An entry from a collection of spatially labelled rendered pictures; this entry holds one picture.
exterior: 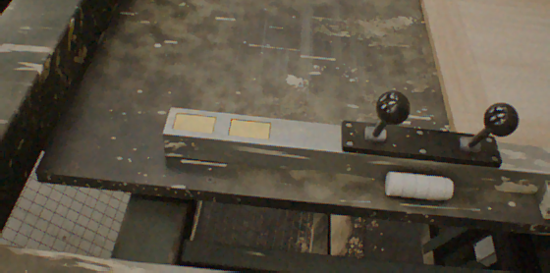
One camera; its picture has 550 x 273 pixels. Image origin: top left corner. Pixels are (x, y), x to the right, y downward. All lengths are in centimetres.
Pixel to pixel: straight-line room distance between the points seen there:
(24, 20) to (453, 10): 71
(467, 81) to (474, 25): 18
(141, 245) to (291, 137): 22
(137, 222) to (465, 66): 55
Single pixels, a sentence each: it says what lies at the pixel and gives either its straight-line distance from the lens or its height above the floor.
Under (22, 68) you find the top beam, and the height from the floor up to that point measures 187.
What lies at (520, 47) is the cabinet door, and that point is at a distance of 108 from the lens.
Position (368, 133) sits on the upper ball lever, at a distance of 74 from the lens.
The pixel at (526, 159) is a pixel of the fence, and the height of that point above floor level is 131.
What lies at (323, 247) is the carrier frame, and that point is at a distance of 205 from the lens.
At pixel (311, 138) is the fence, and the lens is 74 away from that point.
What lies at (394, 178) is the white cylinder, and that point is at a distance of 73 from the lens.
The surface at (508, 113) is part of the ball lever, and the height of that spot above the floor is 144.
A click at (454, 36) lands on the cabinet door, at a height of 133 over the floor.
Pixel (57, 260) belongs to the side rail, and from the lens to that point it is 62.
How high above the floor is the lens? 186
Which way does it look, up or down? 22 degrees down
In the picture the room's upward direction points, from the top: 58 degrees counter-clockwise
